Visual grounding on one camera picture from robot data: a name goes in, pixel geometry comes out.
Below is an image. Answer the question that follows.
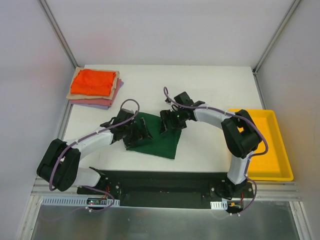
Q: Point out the left white cable duct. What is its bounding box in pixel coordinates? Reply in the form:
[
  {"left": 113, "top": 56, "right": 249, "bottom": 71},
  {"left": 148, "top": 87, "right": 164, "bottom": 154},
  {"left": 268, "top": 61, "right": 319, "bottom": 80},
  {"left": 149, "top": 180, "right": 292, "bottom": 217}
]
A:
[{"left": 42, "top": 196, "right": 120, "bottom": 208}]

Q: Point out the white cable duct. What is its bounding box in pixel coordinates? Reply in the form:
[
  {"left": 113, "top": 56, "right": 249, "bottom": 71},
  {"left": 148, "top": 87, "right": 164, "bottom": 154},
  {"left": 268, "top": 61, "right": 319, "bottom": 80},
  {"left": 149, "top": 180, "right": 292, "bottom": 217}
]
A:
[
  {"left": 42, "top": 196, "right": 120, "bottom": 208},
  {"left": 210, "top": 201, "right": 228, "bottom": 210}
]

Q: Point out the dark green t shirt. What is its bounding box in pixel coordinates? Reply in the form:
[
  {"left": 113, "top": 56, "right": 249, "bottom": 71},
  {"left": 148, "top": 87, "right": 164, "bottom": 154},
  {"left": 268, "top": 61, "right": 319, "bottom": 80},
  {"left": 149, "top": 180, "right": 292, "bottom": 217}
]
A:
[{"left": 126, "top": 112, "right": 182, "bottom": 160}]

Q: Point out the aluminium front rail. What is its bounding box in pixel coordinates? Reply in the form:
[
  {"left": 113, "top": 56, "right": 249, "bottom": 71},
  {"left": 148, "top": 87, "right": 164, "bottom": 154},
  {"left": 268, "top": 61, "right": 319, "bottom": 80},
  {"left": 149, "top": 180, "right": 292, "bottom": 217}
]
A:
[{"left": 30, "top": 177, "right": 302, "bottom": 202}]

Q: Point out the left aluminium frame post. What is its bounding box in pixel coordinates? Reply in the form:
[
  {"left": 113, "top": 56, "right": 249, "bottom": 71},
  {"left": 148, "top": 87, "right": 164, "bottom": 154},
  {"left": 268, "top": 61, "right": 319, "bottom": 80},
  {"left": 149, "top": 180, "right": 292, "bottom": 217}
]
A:
[{"left": 37, "top": 0, "right": 79, "bottom": 68}]

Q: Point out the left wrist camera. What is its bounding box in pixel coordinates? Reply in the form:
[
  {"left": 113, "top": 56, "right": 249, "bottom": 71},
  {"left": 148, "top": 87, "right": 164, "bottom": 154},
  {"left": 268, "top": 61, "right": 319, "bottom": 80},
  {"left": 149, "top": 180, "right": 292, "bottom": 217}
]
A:
[{"left": 100, "top": 108, "right": 134, "bottom": 128}]

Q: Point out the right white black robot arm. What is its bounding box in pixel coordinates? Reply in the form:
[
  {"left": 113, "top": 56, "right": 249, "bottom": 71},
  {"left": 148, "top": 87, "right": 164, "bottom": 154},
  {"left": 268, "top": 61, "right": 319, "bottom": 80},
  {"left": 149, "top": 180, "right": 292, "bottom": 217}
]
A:
[{"left": 160, "top": 104, "right": 262, "bottom": 200}]

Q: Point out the right aluminium frame post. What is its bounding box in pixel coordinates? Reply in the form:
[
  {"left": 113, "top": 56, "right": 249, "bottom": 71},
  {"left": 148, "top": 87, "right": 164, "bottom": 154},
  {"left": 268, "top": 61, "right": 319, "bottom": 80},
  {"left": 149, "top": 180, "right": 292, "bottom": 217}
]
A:
[{"left": 252, "top": 0, "right": 303, "bottom": 76}]

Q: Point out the folded pink t shirt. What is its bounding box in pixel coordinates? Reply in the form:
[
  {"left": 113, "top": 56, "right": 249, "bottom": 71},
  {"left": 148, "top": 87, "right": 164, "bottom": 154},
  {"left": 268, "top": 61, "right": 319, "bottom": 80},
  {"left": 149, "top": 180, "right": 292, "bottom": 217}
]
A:
[{"left": 70, "top": 79, "right": 122, "bottom": 109}]

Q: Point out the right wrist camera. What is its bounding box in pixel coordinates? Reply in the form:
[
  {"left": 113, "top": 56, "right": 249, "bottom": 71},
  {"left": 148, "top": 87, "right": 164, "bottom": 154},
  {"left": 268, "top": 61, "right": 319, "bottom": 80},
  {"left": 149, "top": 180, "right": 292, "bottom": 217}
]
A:
[{"left": 164, "top": 91, "right": 205, "bottom": 110}]

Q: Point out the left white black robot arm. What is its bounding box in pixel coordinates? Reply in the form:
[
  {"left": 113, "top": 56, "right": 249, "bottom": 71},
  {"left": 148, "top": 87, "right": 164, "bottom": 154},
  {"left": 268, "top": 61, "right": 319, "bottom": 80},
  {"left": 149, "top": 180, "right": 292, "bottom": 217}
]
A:
[{"left": 36, "top": 117, "right": 153, "bottom": 195}]

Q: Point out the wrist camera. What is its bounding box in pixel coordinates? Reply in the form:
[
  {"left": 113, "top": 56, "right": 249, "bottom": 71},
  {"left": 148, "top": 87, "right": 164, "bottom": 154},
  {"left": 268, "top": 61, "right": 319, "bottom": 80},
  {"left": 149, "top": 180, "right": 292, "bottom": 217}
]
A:
[
  {"left": 164, "top": 91, "right": 205, "bottom": 110},
  {"left": 100, "top": 108, "right": 134, "bottom": 128}
]

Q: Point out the yellow plastic tray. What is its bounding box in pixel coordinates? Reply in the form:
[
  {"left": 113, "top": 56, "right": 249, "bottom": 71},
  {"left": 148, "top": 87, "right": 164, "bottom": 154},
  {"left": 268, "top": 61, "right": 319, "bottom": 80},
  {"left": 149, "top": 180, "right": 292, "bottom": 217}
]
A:
[{"left": 247, "top": 109, "right": 294, "bottom": 182}]

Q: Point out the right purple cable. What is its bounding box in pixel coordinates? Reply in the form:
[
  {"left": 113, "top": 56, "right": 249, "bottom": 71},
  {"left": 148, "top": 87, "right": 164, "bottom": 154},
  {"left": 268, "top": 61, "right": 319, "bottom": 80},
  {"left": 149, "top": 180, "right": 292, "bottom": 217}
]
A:
[{"left": 162, "top": 86, "right": 270, "bottom": 217}]

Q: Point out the right white cable duct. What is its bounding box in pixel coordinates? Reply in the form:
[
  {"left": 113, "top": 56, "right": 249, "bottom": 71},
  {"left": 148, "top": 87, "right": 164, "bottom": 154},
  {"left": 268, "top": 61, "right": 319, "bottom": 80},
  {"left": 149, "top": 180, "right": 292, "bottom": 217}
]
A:
[{"left": 210, "top": 201, "right": 228, "bottom": 210}]

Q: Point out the folded orange t shirt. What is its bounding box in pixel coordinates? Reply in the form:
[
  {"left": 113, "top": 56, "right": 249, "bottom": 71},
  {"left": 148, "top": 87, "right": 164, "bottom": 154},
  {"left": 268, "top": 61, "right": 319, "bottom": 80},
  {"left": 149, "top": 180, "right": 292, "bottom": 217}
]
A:
[{"left": 70, "top": 69, "right": 117, "bottom": 97}]

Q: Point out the folded beige t shirt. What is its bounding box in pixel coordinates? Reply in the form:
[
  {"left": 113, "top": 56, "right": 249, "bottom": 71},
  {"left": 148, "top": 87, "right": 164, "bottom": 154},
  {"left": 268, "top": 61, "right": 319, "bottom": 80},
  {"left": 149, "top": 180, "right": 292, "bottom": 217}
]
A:
[{"left": 66, "top": 67, "right": 120, "bottom": 100}]

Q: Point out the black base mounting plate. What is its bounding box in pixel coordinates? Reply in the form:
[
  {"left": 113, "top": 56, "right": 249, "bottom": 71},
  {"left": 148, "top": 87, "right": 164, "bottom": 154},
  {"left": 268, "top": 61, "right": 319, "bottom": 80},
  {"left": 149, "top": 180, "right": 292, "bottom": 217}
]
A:
[{"left": 77, "top": 170, "right": 254, "bottom": 209}]

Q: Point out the aluminium frame post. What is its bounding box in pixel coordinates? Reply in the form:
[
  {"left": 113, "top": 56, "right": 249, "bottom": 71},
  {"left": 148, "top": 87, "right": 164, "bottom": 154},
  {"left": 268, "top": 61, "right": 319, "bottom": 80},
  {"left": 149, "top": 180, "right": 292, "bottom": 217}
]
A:
[
  {"left": 37, "top": 0, "right": 79, "bottom": 68},
  {"left": 252, "top": 0, "right": 303, "bottom": 76}
]

